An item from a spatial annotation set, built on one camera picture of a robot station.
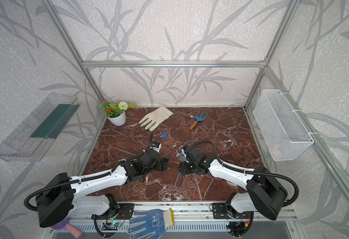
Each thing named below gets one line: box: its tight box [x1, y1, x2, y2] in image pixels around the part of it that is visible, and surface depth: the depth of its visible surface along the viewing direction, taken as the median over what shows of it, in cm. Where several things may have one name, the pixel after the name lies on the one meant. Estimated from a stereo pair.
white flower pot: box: [104, 110, 127, 126], surface depth 106 cm
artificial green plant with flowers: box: [101, 100, 137, 118], surface depth 104 cm
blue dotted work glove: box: [127, 208, 175, 239], surface depth 72 cm
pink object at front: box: [51, 217, 84, 239], surface depth 69 cm
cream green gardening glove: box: [138, 106, 174, 132], surface depth 114 cm
